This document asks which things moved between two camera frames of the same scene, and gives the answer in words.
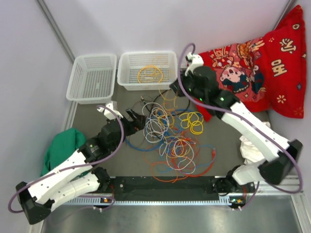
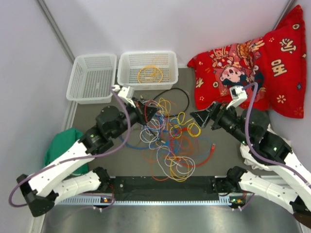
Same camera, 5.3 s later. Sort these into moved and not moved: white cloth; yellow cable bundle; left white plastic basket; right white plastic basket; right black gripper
Moved: yellow cable bundle; right black gripper
Not moved: left white plastic basket; right white plastic basket; white cloth
